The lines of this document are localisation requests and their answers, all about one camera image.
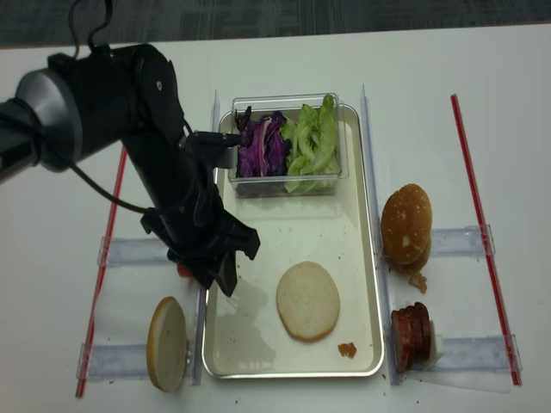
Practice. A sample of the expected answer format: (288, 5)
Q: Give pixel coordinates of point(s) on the right red tape strip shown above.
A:
(510, 346)

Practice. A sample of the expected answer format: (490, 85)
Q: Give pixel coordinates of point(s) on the sesame bun top front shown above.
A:
(406, 223)

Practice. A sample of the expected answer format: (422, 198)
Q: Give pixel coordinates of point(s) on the left bun half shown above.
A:
(167, 346)

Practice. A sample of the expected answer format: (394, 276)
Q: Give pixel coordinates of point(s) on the clear crossbar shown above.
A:
(117, 252)
(470, 241)
(480, 354)
(99, 362)

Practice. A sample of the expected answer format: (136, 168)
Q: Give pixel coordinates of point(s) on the red meat patty slices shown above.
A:
(411, 336)

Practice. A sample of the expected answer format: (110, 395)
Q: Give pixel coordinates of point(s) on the front tomato slice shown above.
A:
(183, 272)

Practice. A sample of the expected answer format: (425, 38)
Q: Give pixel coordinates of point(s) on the white metal tray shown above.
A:
(244, 337)

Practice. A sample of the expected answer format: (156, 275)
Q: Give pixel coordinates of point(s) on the clear plastic salad container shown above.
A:
(272, 186)

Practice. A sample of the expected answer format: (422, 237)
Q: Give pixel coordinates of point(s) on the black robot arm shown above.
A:
(75, 108)

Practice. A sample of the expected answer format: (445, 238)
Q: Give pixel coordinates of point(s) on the purple cabbage leaves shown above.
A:
(263, 151)

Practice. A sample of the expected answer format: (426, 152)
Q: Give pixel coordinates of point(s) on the left upper clear crossbar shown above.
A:
(117, 252)

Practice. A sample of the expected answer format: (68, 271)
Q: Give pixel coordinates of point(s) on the right lower clear crossbar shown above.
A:
(480, 354)

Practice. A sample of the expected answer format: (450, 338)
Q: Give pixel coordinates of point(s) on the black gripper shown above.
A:
(201, 235)

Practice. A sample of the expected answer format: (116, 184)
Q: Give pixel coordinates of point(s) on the right upper clear crossbar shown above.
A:
(470, 241)

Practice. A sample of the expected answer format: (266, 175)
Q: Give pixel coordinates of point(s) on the orange food scrap on tray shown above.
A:
(347, 349)

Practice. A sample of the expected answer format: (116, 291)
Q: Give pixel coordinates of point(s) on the brown food crumb clump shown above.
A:
(418, 281)

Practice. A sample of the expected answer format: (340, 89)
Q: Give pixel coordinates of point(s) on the white bun bottom half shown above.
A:
(308, 301)

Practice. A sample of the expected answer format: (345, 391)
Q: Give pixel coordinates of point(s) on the left red tape strip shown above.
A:
(89, 339)

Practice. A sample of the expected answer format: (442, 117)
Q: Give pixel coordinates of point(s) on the green lettuce leaves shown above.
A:
(312, 165)

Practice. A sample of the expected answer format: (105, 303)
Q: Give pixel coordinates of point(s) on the red tape strip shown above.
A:
(510, 346)
(89, 339)

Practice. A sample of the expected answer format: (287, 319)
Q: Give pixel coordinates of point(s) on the left lower clear crossbar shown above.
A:
(99, 362)

